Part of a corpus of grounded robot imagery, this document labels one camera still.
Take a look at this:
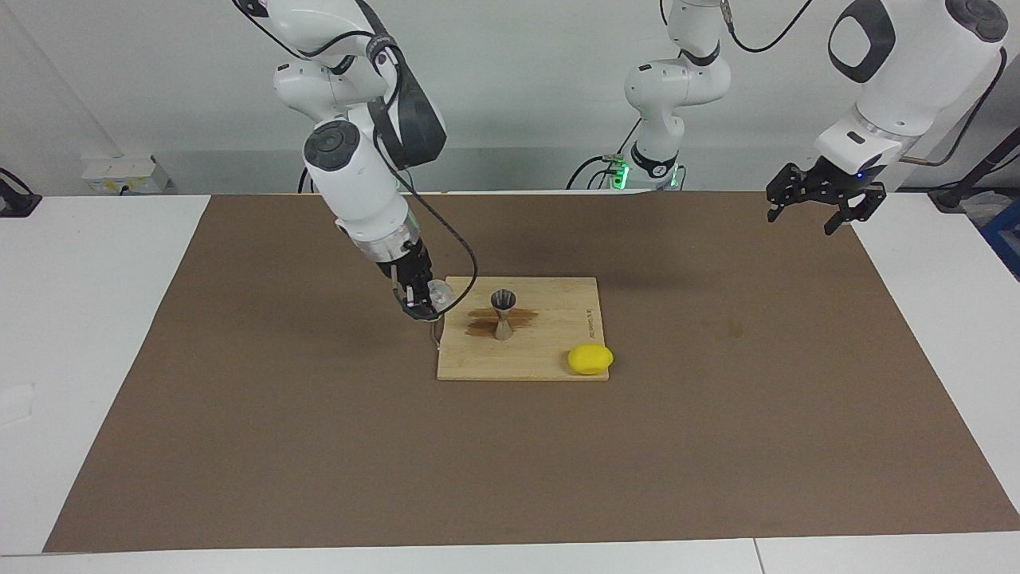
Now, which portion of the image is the black stand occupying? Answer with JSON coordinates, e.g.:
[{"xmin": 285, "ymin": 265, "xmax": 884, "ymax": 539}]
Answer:
[{"xmin": 928, "ymin": 128, "xmax": 1020, "ymax": 212}]

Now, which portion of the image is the white wall socket box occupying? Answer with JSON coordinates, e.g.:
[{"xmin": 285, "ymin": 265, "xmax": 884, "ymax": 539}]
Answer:
[{"xmin": 81, "ymin": 155, "xmax": 171, "ymax": 195}]

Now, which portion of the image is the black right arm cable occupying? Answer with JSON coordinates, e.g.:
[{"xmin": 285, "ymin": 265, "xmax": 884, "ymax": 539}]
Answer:
[{"xmin": 239, "ymin": 0, "xmax": 479, "ymax": 324}]

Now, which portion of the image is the black clamp mount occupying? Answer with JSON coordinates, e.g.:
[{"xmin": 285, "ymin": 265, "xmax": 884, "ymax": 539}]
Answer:
[{"xmin": 0, "ymin": 167, "xmax": 42, "ymax": 218}]

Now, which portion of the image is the brown table mat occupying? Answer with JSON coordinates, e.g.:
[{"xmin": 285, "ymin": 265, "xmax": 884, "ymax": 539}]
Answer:
[{"xmin": 44, "ymin": 191, "xmax": 1020, "ymax": 552}]

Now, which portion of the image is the blue crate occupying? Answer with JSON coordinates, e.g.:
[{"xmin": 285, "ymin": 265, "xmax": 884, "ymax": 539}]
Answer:
[{"xmin": 979, "ymin": 198, "xmax": 1020, "ymax": 280}]

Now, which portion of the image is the metal double jigger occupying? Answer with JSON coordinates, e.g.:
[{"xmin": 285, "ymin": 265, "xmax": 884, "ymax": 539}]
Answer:
[{"xmin": 490, "ymin": 289, "xmax": 517, "ymax": 341}]

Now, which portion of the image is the wooden cutting board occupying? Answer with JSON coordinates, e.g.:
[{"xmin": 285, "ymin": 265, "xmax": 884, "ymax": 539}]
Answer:
[{"xmin": 431, "ymin": 277, "xmax": 610, "ymax": 382}]

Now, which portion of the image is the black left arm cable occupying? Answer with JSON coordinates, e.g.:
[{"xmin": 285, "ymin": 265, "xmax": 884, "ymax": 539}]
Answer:
[{"xmin": 721, "ymin": 0, "xmax": 1009, "ymax": 168}]

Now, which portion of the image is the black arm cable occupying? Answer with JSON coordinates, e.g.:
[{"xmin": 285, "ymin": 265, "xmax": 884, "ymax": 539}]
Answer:
[
  {"xmin": 239, "ymin": 0, "xmax": 479, "ymax": 324},
  {"xmin": 721, "ymin": 0, "xmax": 1009, "ymax": 168}
]

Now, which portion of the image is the yellow lemon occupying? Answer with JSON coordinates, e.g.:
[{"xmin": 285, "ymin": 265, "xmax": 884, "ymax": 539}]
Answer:
[{"xmin": 567, "ymin": 344, "xmax": 614, "ymax": 375}]

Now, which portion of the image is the white paper label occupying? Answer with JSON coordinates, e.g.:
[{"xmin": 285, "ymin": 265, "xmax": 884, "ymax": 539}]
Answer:
[{"xmin": 0, "ymin": 383, "xmax": 36, "ymax": 425}]

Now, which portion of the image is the black left base cable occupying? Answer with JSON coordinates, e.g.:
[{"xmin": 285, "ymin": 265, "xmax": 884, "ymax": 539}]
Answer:
[{"xmin": 566, "ymin": 120, "xmax": 642, "ymax": 191}]

